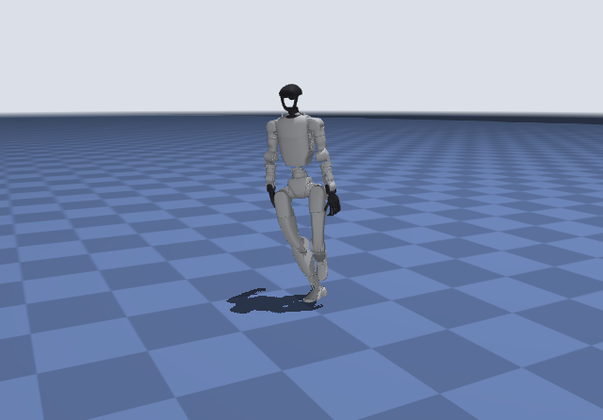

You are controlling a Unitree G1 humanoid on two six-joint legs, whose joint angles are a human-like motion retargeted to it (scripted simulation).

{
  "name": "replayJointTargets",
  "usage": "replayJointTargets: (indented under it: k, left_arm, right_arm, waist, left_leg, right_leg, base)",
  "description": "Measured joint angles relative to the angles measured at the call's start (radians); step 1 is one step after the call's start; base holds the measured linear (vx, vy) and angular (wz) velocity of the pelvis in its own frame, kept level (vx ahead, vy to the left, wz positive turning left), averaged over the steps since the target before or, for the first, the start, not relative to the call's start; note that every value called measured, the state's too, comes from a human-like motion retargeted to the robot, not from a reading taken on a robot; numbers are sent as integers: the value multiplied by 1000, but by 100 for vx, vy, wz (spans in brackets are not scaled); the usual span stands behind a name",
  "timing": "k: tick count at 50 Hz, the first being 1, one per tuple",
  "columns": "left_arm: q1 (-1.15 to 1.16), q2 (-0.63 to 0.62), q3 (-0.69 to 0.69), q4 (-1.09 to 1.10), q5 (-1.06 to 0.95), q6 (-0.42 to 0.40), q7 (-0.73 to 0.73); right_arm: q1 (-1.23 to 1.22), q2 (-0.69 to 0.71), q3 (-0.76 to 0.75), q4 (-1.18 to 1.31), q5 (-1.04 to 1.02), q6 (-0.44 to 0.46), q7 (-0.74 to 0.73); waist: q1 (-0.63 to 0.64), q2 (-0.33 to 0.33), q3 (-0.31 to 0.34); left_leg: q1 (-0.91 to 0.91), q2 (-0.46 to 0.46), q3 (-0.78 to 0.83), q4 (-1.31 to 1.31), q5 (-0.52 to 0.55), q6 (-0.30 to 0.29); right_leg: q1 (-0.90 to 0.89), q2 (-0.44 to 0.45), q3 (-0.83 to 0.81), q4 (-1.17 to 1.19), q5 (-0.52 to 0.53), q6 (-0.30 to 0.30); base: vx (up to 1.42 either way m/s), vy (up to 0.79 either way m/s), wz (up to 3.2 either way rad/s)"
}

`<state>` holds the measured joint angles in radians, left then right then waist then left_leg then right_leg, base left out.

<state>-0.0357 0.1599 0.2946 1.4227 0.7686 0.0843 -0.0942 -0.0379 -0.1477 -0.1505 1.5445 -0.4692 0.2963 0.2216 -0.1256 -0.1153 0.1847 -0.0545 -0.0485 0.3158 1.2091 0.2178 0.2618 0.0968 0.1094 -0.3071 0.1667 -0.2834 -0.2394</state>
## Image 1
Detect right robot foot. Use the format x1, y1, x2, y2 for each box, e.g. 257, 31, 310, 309
303, 286, 327, 302

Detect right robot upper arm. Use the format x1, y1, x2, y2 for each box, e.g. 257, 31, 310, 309
265, 120, 279, 163

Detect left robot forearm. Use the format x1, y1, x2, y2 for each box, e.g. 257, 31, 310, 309
320, 150, 336, 191

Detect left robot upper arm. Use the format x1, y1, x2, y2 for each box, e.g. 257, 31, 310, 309
306, 118, 327, 162

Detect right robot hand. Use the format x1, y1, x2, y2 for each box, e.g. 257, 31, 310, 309
267, 184, 276, 207

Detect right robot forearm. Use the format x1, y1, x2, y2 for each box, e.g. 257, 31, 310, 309
264, 156, 276, 188

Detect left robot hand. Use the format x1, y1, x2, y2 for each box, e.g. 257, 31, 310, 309
324, 185, 341, 216

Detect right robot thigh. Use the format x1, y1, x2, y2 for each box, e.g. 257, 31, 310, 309
274, 186, 309, 253

